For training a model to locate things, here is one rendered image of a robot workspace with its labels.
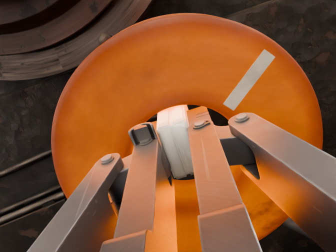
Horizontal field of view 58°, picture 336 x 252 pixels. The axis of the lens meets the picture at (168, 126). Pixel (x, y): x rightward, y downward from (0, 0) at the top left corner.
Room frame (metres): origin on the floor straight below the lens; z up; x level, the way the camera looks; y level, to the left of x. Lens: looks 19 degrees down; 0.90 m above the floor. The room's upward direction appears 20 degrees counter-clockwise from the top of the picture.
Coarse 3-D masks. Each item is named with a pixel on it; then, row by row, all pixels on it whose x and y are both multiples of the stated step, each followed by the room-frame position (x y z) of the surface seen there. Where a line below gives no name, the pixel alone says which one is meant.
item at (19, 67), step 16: (128, 0) 0.40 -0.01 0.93; (144, 0) 0.40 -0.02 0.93; (112, 16) 0.40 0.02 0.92; (128, 16) 0.40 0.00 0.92; (80, 32) 0.41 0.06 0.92; (96, 32) 0.40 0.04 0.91; (112, 32) 0.40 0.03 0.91; (48, 48) 0.41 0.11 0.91; (64, 48) 0.41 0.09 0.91; (80, 48) 0.41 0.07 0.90; (0, 64) 0.42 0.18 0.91; (16, 64) 0.42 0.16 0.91; (32, 64) 0.42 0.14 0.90; (48, 64) 0.41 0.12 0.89; (64, 64) 0.41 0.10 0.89; (16, 80) 0.42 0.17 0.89
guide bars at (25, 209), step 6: (60, 192) 0.43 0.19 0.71; (48, 198) 0.43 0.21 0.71; (54, 198) 0.42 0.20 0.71; (60, 198) 0.42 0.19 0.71; (30, 204) 0.43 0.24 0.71; (36, 204) 0.43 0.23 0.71; (42, 204) 0.43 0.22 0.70; (48, 204) 0.42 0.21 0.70; (18, 210) 0.43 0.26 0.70; (24, 210) 0.43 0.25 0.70; (30, 210) 0.43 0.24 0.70; (6, 216) 0.44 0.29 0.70; (12, 216) 0.43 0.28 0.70; (18, 216) 0.43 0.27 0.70; (0, 222) 0.44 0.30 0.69
